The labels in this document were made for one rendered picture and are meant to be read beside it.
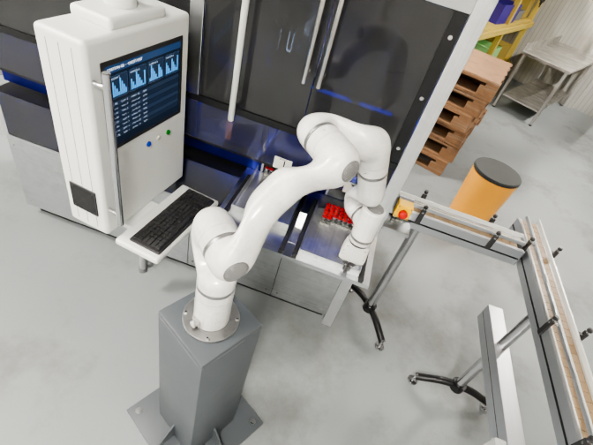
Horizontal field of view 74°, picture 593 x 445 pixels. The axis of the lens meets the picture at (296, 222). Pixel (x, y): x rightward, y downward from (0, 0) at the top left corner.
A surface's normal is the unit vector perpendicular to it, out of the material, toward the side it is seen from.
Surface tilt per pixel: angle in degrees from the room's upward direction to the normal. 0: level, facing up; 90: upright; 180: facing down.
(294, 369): 0
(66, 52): 90
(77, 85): 90
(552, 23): 90
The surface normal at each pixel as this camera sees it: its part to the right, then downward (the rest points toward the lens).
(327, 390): 0.22, -0.72
